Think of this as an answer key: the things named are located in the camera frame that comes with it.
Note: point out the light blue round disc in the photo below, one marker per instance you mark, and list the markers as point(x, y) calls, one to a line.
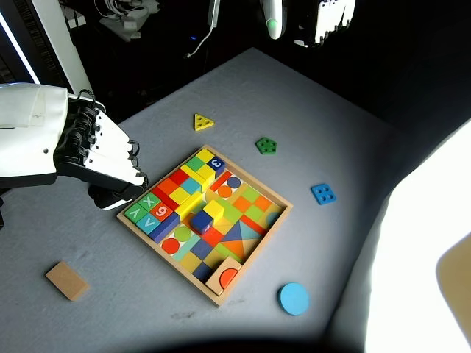
point(293, 298)

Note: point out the blue square holed block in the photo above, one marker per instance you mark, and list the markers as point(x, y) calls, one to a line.
point(323, 193)

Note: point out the tan rectangular wooden block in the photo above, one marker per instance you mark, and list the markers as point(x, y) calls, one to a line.
point(67, 281)

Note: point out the beige panel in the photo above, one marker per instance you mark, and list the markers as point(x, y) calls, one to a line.
point(456, 279)

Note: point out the wooden puzzle tray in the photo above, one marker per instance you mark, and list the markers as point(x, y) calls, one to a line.
point(254, 253)

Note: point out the white device pile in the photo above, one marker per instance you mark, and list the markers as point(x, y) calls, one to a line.
point(125, 22)

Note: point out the green pentagon holed block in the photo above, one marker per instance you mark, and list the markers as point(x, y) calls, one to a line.
point(266, 146)

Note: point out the grey table cloth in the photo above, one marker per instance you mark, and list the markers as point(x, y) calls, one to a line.
point(294, 110)

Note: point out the white light strip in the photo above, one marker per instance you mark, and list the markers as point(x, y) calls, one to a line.
point(18, 46)

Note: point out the white power strip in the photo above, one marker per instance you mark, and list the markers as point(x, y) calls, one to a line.
point(213, 13)

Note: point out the yellow triangle holed block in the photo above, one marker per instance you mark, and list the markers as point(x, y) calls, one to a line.
point(203, 122)

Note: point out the white frame post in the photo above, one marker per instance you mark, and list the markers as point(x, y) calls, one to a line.
point(59, 40)

